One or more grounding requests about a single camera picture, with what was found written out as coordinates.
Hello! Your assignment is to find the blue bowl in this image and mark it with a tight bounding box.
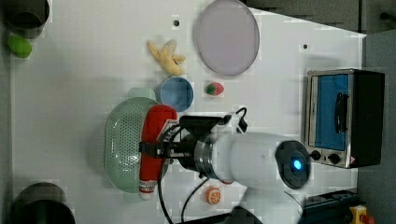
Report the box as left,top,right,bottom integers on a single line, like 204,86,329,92
155,77,194,112

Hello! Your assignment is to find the green plastic strainer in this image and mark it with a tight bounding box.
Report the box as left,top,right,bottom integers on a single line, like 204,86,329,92
105,97,177,193

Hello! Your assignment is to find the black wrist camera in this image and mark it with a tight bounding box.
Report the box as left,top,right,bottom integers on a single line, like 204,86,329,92
179,115,232,137

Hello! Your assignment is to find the plush banana toy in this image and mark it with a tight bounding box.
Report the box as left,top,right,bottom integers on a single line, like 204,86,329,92
148,39,186,77

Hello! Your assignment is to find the black cylinder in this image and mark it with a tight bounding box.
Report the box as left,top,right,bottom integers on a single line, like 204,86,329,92
5,0,50,39
10,182,76,224

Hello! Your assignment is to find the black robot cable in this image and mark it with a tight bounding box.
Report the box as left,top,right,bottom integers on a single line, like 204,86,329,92
157,106,249,224

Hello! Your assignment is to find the black cylinder lower left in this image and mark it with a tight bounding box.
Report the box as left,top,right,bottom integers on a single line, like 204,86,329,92
10,182,76,224

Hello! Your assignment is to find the purple round plate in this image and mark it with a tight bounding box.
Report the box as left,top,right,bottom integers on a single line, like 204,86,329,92
195,0,260,76

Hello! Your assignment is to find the green mug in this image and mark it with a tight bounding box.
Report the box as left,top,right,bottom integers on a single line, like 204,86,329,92
128,87,156,100

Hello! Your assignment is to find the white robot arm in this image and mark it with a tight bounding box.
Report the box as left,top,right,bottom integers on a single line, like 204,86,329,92
139,125,311,224

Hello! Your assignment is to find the green plush toy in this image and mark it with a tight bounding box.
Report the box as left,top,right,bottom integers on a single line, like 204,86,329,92
7,35,32,58

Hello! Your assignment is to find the orange slice toy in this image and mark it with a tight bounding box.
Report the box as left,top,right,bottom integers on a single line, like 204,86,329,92
205,186,221,205

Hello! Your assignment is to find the silver toaster oven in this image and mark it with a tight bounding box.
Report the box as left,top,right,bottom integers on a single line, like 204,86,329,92
304,69,385,169

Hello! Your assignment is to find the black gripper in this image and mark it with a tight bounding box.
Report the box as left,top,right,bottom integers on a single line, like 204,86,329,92
139,124,197,171

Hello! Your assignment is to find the black cylinder upper left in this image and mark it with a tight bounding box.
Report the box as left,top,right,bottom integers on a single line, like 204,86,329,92
5,0,50,39

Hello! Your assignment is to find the red plush ketchup bottle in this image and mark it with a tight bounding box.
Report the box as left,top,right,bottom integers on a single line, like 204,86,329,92
138,105,177,200

